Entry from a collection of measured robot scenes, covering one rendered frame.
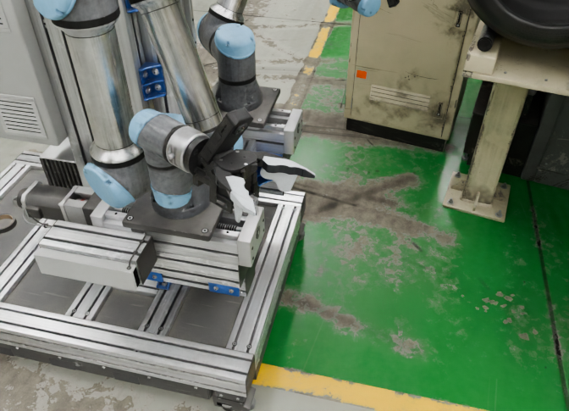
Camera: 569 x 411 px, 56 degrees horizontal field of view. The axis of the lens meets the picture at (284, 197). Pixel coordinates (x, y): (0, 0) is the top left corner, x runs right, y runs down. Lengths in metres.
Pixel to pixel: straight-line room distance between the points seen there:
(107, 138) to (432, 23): 1.75
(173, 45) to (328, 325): 1.24
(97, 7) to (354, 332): 1.40
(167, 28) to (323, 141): 1.87
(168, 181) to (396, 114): 1.88
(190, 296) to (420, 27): 1.54
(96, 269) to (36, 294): 0.60
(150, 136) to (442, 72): 1.84
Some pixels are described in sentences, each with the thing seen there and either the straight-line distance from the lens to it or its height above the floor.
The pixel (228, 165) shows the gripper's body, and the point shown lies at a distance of 0.87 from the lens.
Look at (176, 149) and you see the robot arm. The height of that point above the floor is 1.06.
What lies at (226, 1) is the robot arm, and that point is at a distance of 1.73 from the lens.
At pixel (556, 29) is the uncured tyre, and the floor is 0.98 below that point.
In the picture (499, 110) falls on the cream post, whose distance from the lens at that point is 2.29.
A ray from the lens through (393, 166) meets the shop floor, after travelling 2.69.
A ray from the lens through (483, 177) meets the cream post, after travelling 2.47.
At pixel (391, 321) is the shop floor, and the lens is 2.02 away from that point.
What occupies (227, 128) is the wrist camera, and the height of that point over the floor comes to 1.14.
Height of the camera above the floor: 1.60
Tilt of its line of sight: 41 degrees down
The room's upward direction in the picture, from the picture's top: straight up
